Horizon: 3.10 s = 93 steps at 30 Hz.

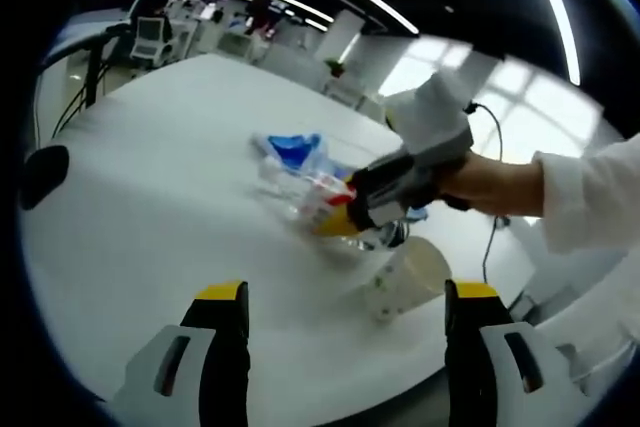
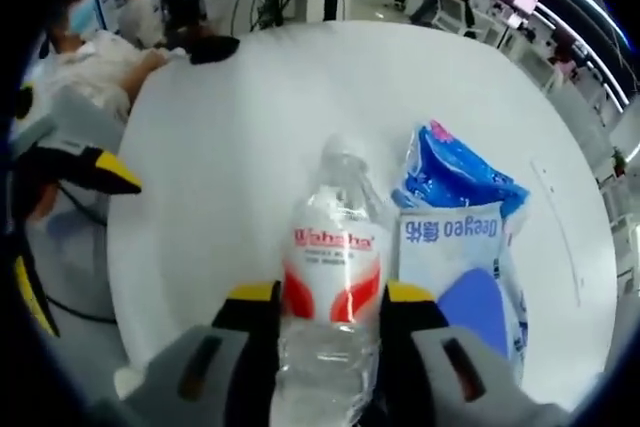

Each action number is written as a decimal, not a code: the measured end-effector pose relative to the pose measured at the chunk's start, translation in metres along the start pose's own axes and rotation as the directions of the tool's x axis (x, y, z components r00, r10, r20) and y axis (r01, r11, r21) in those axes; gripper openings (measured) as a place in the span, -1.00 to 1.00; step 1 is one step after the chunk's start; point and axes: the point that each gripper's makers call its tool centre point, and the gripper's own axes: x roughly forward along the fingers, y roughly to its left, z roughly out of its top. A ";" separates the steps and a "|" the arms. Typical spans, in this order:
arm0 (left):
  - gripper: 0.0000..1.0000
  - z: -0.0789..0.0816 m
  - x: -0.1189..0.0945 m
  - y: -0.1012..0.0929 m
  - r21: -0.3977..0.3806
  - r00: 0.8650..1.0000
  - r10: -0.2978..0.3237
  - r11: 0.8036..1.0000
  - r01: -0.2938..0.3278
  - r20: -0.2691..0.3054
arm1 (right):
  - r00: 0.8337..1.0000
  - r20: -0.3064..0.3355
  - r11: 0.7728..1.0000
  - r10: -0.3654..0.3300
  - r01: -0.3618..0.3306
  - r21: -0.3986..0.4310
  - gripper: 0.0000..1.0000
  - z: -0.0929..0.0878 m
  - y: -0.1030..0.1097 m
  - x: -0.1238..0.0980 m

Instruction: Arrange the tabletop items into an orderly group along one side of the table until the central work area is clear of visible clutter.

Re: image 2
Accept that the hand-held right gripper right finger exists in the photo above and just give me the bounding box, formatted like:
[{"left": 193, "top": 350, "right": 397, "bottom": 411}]
[{"left": 369, "top": 280, "right": 551, "bottom": 427}]

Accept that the white office chair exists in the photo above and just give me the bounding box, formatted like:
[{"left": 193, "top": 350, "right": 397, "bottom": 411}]
[{"left": 432, "top": 0, "right": 471, "bottom": 33}]

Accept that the white table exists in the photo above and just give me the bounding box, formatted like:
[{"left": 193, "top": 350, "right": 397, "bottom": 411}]
[{"left": 106, "top": 20, "right": 620, "bottom": 414}]

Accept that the black rounded object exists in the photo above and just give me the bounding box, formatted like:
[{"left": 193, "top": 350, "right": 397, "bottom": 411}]
[{"left": 186, "top": 35, "right": 242, "bottom": 67}]

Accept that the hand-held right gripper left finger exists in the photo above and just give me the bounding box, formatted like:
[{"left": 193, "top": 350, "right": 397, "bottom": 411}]
[{"left": 129, "top": 281, "right": 285, "bottom": 427}]

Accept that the clear red-label water bottle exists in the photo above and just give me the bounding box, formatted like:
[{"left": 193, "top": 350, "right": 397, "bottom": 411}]
[{"left": 273, "top": 132, "right": 397, "bottom": 427}]

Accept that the person's left hand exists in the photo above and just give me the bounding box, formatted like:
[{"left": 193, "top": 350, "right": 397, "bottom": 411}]
[{"left": 30, "top": 180, "right": 60, "bottom": 221}]

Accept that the potted plant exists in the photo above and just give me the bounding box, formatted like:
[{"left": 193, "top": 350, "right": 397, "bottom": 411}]
[{"left": 610, "top": 145, "right": 630, "bottom": 179}]

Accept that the blue tissue pack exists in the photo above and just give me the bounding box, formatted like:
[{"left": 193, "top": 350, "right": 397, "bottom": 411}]
[{"left": 389, "top": 118, "right": 532, "bottom": 249}]

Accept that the thin black cable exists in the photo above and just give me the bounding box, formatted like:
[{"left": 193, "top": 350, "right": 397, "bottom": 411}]
[{"left": 46, "top": 296, "right": 119, "bottom": 324}]

